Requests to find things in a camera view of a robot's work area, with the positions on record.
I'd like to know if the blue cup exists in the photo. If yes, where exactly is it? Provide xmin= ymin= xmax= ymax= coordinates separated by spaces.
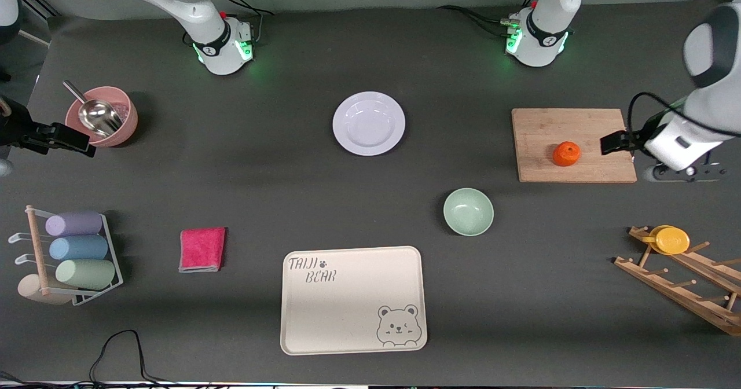
xmin=49 ymin=236 xmax=109 ymax=262

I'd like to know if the black right base cable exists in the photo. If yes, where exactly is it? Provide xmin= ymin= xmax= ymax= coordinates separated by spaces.
xmin=217 ymin=0 xmax=276 ymax=45

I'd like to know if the cream bear print tray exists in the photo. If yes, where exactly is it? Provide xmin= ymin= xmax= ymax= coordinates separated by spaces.
xmin=280 ymin=246 xmax=428 ymax=356

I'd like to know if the white wire cup rack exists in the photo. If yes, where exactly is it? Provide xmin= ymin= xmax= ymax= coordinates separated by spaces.
xmin=8 ymin=205 xmax=124 ymax=307

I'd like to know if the green cup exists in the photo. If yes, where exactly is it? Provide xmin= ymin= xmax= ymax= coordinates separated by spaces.
xmin=55 ymin=259 xmax=116 ymax=291

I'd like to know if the pale green bowl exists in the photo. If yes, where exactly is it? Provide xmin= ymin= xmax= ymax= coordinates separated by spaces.
xmin=443 ymin=188 xmax=494 ymax=237

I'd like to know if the black base cable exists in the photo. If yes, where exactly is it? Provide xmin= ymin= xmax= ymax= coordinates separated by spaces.
xmin=217 ymin=0 xmax=276 ymax=45
xmin=437 ymin=0 xmax=539 ymax=39

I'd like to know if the beige cup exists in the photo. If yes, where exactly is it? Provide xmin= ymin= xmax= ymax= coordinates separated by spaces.
xmin=17 ymin=274 xmax=73 ymax=306

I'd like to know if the metal scoop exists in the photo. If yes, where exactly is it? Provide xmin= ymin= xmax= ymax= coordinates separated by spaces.
xmin=63 ymin=80 xmax=124 ymax=137

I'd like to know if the pink folded cloth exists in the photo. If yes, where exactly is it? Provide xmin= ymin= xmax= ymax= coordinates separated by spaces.
xmin=179 ymin=227 xmax=226 ymax=273

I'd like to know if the purple cup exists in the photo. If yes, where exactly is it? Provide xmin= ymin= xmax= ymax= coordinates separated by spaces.
xmin=45 ymin=211 xmax=104 ymax=237

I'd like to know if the black floor cable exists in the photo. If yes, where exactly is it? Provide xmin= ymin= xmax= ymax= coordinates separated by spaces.
xmin=0 ymin=329 xmax=192 ymax=388

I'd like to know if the black left base cable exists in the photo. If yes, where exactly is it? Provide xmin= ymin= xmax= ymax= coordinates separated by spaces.
xmin=437 ymin=0 xmax=539 ymax=39

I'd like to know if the wooden peg drying rack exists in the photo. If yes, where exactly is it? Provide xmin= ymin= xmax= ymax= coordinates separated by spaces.
xmin=614 ymin=225 xmax=741 ymax=337

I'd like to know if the wooden cutting board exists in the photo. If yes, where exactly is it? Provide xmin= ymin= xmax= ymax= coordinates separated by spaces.
xmin=511 ymin=108 xmax=638 ymax=184

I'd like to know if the white round plate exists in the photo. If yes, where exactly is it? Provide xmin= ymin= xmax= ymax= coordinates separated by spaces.
xmin=332 ymin=91 xmax=406 ymax=157

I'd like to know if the pink bowl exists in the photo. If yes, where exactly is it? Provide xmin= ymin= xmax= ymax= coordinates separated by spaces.
xmin=65 ymin=86 xmax=139 ymax=148

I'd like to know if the wooden rack handle dowel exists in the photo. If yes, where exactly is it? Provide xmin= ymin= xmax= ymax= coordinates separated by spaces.
xmin=25 ymin=205 xmax=50 ymax=296

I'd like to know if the yellow cup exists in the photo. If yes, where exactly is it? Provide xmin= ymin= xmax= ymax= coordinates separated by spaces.
xmin=641 ymin=225 xmax=691 ymax=255

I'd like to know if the orange mandarin fruit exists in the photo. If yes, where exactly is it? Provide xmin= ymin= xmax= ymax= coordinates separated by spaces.
xmin=552 ymin=141 xmax=581 ymax=167

